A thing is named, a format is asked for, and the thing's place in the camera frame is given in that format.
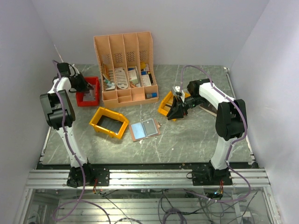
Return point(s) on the pink leather card holder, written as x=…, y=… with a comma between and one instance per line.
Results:
x=137, y=131

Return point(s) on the red plastic bin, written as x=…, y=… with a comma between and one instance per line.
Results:
x=79, y=95

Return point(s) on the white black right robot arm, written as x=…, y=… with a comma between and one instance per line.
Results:
x=231, y=121

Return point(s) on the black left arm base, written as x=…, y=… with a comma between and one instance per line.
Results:
x=94, y=175

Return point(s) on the white box in organizer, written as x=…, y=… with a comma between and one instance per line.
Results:
x=133, y=76

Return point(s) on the peach plastic desk organizer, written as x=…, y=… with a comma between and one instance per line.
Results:
x=129, y=51

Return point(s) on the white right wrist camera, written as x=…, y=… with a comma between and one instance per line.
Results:
x=179, y=93

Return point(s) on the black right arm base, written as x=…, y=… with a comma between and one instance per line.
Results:
x=210, y=177

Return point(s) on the black book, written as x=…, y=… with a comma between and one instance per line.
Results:
x=208, y=107

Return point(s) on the yellow bin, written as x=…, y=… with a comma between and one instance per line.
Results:
x=109, y=122
x=166, y=103

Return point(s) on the white oval perforated board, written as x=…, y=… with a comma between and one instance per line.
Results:
x=121, y=79

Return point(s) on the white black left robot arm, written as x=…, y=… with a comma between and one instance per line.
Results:
x=58, y=110

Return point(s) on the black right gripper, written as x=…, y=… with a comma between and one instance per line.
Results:
x=176, y=111

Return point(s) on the blue grey cylinder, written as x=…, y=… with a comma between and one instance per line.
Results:
x=150, y=95

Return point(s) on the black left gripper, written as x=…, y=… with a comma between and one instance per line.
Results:
x=86, y=86

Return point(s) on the cards in red bin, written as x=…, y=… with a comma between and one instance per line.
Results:
x=90, y=95

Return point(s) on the black card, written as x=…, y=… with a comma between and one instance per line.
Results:
x=149, y=127

